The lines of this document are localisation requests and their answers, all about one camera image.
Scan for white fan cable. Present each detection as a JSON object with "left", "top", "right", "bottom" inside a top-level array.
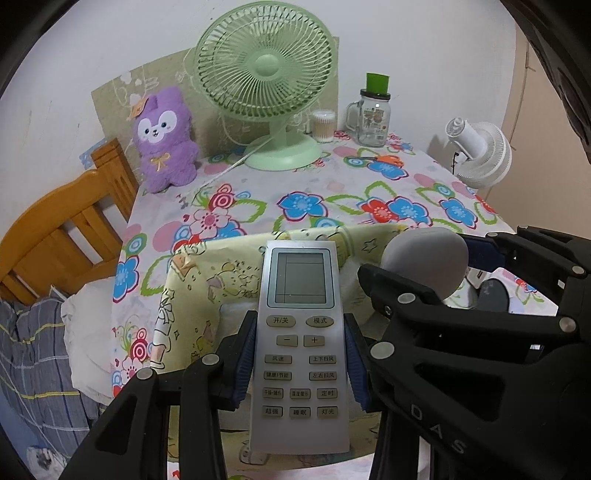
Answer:
[{"left": 198, "top": 137, "right": 274, "bottom": 191}]

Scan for white standing fan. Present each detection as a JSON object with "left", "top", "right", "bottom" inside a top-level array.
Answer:
[{"left": 444, "top": 117, "right": 513, "bottom": 189}]

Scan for white remote control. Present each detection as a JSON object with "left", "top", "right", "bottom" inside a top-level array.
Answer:
[{"left": 249, "top": 240, "right": 352, "bottom": 457}]

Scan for purple plush toy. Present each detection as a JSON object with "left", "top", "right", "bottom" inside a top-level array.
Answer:
[{"left": 133, "top": 86, "right": 201, "bottom": 193}]

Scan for white pillow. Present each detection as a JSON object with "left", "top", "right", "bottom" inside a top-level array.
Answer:
[{"left": 61, "top": 277, "right": 122, "bottom": 402}]

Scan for plaid blue bedding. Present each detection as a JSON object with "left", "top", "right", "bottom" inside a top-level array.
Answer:
[{"left": 0, "top": 295, "right": 107, "bottom": 480}]

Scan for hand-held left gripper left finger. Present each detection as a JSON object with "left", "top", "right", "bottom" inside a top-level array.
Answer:
[{"left": 90, "top": 310, "right": 258, "bottom": 480}]

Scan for wooden bed headboard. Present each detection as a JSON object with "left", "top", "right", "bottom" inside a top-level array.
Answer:
[{"left": 0, "top": 137, "right": 139, "bottom": 305}]

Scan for beige door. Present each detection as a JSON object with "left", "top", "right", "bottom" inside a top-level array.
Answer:
[{"left": 501, "top": 18, "right": 591, "bottom": 236}]

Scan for cotton swab container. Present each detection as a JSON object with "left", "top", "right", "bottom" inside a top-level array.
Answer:
[{"left": 312, "top": 110, "right": 336, "bottom": 144}]

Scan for orange handled scissors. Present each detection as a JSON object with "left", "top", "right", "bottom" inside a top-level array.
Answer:
[{"left": 355, "top": 154, "right": 403, "bottom": 167}]

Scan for floral tablecloth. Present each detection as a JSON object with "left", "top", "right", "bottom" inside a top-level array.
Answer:
[{"left": 111, "top": 134, "right": 559, "bottom": 480}]

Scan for beige bear print board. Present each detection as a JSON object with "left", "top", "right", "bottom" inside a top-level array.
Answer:
[{"left": 91, "top": 37, "right": 340, "bottom": 160}]

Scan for yellow printed storage box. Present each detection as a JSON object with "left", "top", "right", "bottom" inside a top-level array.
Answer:
[{"left": 150, "top": 224, "right": 435, "bottom": 464}]

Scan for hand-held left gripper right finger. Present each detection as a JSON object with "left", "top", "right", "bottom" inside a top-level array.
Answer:
[{"left": 344, "top": 314, "right": 400, "bottom": 416}]

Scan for green desk fan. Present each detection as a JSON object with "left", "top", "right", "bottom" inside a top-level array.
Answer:
[{"left": 193, "top": 1, "right": 334, "bottom": 171}]

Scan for glass jar with green lid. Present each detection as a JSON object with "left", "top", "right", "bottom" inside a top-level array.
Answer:
[{"left": 345, "top": 72, "right": 392, "bottom": 147}]

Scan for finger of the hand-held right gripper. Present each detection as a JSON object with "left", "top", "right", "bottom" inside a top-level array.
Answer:
[
  {"left": 358, "top": 263, "right": 591, "bottom": 365},
  {"left": 457, "top": 226, "right": 591, "bottom": 283}
]

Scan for grey white patterned cloth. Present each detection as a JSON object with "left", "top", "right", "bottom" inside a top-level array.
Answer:
[{"left": 25, "top": 445, "right": 65, "bottom": 472}]

